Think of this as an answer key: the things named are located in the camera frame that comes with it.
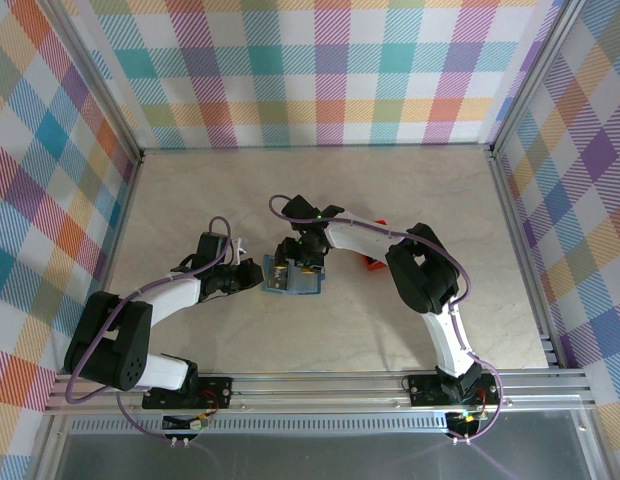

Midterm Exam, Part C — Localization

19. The blue card holder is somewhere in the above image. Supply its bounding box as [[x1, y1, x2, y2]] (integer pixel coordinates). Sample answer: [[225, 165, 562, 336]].
[[260, 253, 326, 297]]

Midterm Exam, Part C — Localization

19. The dark credit card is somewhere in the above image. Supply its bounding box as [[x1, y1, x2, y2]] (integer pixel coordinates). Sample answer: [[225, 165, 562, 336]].
[[267, 266, 290, 292]]

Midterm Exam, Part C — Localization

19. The red plastic bin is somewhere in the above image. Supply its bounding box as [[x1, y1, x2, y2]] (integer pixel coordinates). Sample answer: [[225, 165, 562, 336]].
[[360, 217, 391, 274]]

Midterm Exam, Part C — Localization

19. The grey metal sheet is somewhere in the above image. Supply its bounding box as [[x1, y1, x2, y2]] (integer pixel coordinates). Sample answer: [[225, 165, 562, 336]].
[[37, 409, 604, 480]]

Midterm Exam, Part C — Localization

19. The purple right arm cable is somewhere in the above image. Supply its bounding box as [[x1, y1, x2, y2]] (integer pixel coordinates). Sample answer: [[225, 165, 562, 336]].
[[268, 193, 504, 445]]

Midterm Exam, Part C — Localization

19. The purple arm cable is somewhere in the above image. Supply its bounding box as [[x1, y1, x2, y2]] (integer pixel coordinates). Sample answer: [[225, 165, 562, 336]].
[[63, 215, 234, 442], [268, 193, 504, 445]]

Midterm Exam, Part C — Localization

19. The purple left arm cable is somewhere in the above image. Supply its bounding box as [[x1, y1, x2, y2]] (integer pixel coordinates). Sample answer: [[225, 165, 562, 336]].
[[63, 215, 234, 442]]

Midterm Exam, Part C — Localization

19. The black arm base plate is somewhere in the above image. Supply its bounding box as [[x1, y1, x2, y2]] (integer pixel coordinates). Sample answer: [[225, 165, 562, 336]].
[[141, 374, 235, 411], [407, 372, 501, 407]]

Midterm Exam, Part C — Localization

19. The aluminium side rail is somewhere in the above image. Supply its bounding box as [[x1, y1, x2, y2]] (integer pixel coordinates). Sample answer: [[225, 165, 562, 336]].
[[488, 149, 562, 371], [54, 152, 145, 376]]

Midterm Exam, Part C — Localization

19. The long aluminium frame rail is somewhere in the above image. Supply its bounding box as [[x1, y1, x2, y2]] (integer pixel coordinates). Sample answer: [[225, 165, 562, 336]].
[[43, 372, 597, 416]]

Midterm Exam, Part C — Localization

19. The slotted metal cable duct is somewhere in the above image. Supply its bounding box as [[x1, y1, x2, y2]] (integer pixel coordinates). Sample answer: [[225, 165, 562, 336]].
[[68, 417, 494, 437]]

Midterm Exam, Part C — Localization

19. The aluminium frame post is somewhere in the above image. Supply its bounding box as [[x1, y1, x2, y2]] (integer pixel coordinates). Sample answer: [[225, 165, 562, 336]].
[[47, 0, 145, 166], [488, 0, 587, 157]]

